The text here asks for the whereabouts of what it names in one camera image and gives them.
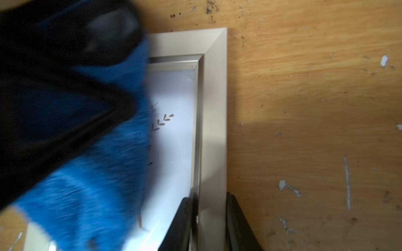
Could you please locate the blue microfiber cloth black trim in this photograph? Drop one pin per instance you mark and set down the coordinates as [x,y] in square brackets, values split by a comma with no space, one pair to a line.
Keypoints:
[75,119]

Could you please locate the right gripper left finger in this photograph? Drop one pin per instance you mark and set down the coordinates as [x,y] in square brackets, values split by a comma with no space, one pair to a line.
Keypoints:
[178,235]

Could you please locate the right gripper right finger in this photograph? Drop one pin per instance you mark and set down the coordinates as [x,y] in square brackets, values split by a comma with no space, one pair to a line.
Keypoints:
[239,235]

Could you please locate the white picture frame deer print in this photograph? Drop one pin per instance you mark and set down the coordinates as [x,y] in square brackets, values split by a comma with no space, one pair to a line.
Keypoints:
[213,109]

